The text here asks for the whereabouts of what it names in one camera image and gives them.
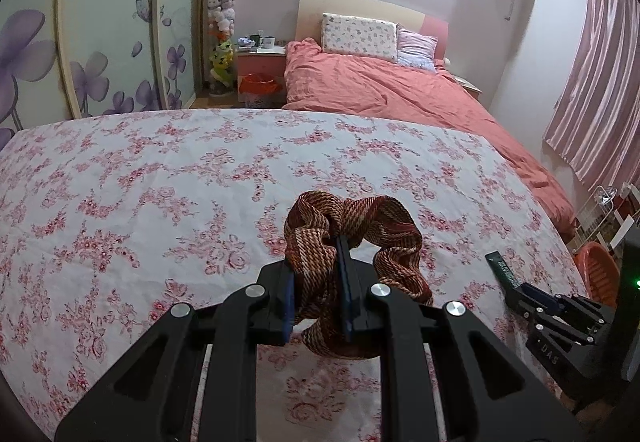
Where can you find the floral sliding wardrobe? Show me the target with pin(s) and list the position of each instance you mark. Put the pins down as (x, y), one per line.
(65, 59)

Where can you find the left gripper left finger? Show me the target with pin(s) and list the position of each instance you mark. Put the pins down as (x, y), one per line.
(192, 375)

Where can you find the small red trash bin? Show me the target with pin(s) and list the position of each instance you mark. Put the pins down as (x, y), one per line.
(259, 90)

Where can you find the pink striped pillow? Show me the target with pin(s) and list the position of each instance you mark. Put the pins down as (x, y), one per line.
(415, 50)

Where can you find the pink left nightstand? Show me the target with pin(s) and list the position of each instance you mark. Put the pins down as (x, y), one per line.
(268, 61)

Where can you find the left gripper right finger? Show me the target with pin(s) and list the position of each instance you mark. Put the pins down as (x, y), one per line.
(443, 372)

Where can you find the white mug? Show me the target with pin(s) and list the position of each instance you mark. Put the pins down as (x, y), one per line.
(268, 42)

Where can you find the floral white pillow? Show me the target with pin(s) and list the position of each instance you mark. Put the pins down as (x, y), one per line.
(359, 36)

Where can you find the white wire rack shelf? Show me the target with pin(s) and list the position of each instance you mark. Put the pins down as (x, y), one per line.
(606, 218)

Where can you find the cream pink headboard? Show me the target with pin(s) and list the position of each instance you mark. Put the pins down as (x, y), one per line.
(309, 15)

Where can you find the orange plastic laundry basket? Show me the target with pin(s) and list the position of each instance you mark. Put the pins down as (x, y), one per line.
(599, 273)

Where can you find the coral red duvet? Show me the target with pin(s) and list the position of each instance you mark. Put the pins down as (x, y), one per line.
(376, 88)

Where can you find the right nightstand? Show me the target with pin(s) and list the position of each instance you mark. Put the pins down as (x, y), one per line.
(473, 90)

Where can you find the brown woven scrunchie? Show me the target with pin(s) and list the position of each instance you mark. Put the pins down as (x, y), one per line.
(311, 230)

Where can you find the plush toy tower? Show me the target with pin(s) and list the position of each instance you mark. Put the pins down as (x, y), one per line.
(220, 30)

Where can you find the floral white pink tablecloth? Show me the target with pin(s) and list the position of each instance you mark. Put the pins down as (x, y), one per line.
(108, 222)

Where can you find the pink satin curtain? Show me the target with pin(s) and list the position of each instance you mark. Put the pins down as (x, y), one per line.
(595, 123)

